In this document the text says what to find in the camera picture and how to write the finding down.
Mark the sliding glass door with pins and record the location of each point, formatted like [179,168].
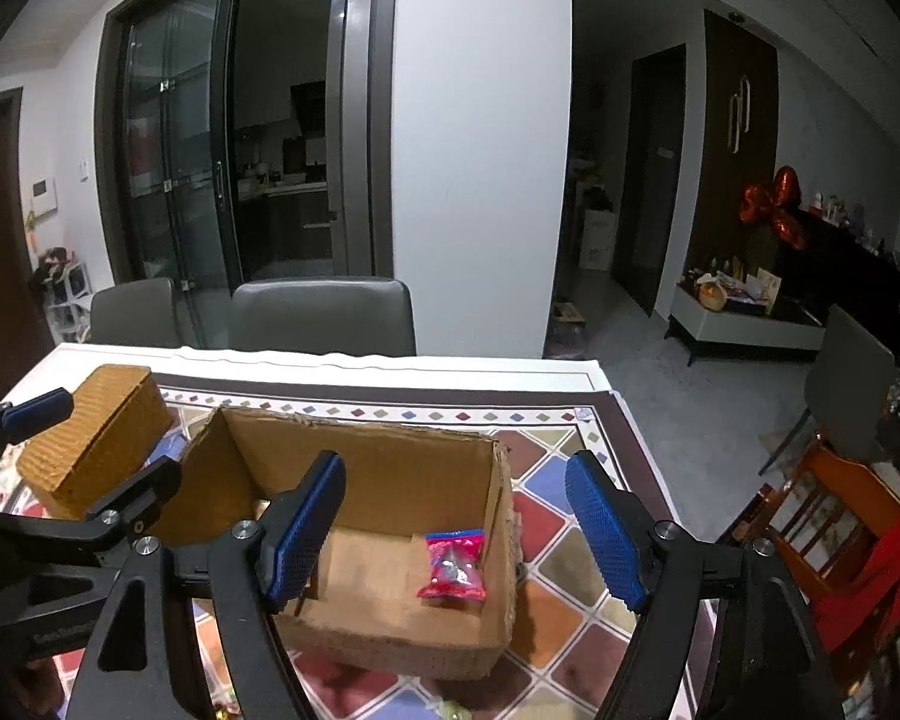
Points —
[169,150]

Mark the large printed cardboard box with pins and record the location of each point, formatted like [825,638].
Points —
[390,480]

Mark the woven straw basket box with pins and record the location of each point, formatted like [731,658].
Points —
[97,427]

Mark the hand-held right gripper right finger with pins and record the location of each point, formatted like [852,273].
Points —
[607,532]

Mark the orange wooden chair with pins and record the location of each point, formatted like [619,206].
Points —
[832,495]

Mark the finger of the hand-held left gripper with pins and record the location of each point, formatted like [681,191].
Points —
[39,410]
[144,486]

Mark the white box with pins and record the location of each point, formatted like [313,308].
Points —
[597,240]

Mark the white intercom panel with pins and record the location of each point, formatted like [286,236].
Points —
[43,195]

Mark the grey padded chair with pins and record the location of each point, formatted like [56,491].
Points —
[319,315]
[135,311]
[855,375]

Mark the shoe rack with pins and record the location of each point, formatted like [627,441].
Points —
[64,292]

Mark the pink snack packet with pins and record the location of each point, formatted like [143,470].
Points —
[451,570]

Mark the dark sideboard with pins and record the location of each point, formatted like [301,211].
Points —
[847,262]

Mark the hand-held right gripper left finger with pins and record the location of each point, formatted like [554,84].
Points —
[304,532]

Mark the red cloth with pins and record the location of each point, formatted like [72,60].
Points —
[885,570]

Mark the red bow foil balloon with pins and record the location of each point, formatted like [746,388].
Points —
[776,202]

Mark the silver refrigerator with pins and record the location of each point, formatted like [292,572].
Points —
[349,127]

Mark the white low table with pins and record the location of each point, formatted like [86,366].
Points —
[742,330]

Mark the brown wooden door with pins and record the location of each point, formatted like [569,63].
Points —
[0,255]

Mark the dark interior door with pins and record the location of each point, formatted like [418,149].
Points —
[649,180]

